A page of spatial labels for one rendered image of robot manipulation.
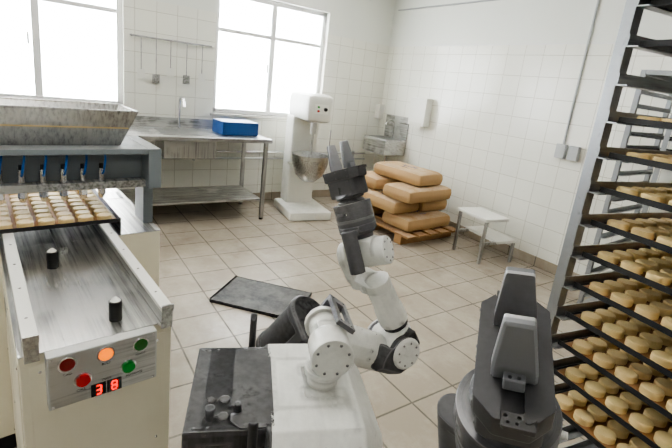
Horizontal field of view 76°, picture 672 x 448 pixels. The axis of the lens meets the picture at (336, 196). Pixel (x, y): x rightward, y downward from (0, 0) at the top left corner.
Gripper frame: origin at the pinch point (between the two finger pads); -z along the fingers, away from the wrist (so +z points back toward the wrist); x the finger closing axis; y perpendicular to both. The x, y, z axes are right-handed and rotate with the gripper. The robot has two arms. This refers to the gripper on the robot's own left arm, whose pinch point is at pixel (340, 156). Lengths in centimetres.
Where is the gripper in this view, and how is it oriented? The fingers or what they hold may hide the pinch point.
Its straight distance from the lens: 99.6
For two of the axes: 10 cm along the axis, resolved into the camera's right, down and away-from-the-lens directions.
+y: -7.5, 2.1, -6.3
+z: 2.4, 9.7, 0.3
